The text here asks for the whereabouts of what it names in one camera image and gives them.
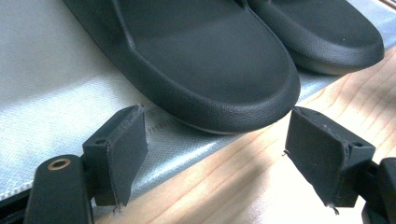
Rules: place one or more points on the black flip-flop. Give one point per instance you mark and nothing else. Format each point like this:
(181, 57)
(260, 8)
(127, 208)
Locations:
(199, 62)
(317, 34)

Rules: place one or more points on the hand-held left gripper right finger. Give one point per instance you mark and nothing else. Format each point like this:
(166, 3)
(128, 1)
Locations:
(323, 155)

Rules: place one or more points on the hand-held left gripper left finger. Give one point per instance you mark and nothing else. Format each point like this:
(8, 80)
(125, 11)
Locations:
(124, 155)

